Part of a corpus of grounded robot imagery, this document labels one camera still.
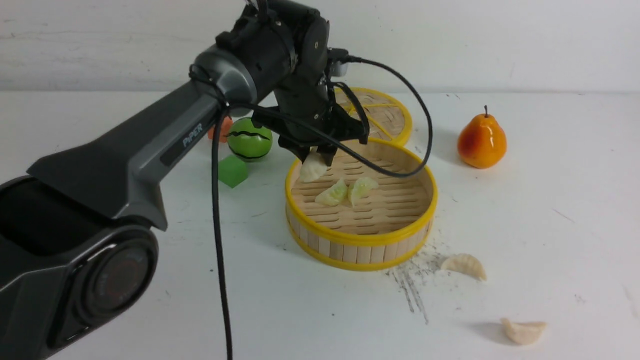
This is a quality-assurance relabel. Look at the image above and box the green foam cube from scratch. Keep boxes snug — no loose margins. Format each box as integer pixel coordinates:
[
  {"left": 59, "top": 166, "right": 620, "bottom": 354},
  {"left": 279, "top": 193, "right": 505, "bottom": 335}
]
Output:
[{"left": 217, "top": 154, "right": 249, "bottom": 189}]

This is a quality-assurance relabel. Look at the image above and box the bamboo steamer tray yellow rim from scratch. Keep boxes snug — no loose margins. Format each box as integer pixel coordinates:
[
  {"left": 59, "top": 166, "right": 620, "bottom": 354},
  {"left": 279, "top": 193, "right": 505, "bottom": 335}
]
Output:
[{"left": 285, "top": 150, "right": 438, "bottom": 271}]

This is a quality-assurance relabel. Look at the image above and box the orange foam cube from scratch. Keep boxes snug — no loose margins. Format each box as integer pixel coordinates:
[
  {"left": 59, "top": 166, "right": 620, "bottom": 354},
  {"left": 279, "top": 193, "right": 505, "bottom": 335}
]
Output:
[{"left": 207, "top": 116, "right": 234, "bottom": 144}]

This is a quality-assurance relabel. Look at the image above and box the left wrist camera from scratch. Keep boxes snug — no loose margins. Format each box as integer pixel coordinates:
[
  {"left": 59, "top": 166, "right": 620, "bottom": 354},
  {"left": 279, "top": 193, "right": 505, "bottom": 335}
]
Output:
[{"left": 326, "top": 48, "right": 350, "bottom": 78}]

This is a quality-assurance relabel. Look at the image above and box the orange toy pear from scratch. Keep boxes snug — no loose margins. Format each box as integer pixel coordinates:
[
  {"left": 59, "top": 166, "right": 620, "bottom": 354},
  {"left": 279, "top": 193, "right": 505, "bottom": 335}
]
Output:
[{"left": 457, "top": 105, "right": 508, "bottom": 169}]

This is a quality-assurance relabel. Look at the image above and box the white dumpling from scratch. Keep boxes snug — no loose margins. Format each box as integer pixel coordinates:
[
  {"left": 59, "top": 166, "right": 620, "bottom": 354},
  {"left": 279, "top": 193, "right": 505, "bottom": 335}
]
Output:
[
  {"left": 500, "top": 317, "right": 547, "bottom": 346},
  {"left": 298, "top": 150, "right": 330, "bottom": 183},
  {"left": 439, "top": 253, "right": 488, "bottom": 281}
]

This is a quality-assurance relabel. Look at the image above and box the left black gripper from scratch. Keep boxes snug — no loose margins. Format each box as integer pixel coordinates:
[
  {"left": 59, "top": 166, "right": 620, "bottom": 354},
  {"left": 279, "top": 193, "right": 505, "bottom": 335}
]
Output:
[{"left": 251, "top": 50, "right": 370, "bottom": 167}]

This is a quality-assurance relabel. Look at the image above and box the green toy watermelon ball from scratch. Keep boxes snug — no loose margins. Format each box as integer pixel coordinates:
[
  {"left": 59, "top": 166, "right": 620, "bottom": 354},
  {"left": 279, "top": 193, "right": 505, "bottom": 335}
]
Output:
[{"left": 226, "top": 117, "right": 274, "bottom": 162}]

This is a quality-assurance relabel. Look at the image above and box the woven bamboo steamer lid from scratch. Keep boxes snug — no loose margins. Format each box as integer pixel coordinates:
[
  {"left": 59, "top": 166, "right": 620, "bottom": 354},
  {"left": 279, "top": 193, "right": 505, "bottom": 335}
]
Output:
[{"left": 352, "top": 88, "right": 413, "bottom": 147}]

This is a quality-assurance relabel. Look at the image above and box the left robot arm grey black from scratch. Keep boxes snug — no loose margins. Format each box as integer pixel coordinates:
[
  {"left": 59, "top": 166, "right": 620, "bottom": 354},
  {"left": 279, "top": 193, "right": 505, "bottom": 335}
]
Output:
[{"left": 1, "top": 0, "right": 370, "bottom": 360}]

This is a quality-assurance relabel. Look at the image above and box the green-filled dumpling front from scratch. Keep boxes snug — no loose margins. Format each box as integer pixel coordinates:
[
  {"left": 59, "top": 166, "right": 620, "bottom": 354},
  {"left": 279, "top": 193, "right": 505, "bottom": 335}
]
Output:
[{"left": 347, "top": 177, "right": 379, "bottom": 207}]

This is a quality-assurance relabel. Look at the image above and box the green-filled dumpling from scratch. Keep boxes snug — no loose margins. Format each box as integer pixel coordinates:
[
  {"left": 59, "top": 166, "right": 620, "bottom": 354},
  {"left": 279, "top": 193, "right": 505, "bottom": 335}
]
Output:
[
  {"left": 347, "top": 177, "right": 379, "bottom": 207},
  {"left": 314, "top": 178, "right": 348, "bottom": 207}
]

